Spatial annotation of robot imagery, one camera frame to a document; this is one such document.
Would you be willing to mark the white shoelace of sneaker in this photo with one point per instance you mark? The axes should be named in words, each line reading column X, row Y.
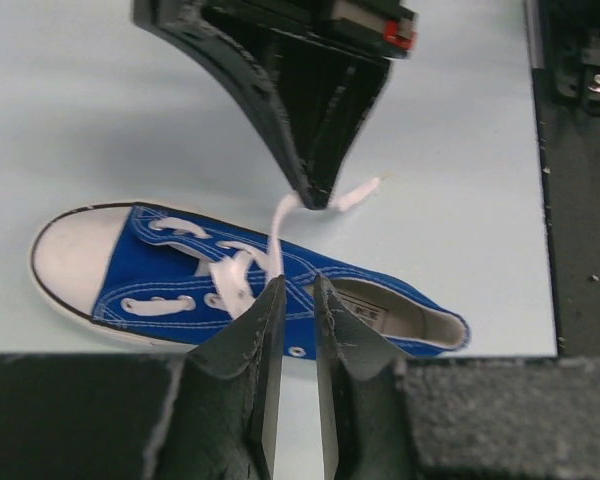
column 229, row 275

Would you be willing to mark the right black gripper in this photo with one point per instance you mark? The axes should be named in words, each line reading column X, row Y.
column 297, row 69

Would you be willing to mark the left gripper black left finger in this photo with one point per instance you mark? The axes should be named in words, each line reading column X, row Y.
column 207, row 414

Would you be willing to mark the blue sneaker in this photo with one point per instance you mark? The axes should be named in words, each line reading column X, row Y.
column 142, row 272

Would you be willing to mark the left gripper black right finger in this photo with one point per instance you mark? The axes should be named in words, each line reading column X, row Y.
column 385, row 415

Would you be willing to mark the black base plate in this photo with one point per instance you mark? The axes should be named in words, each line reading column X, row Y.
column 564, row 52

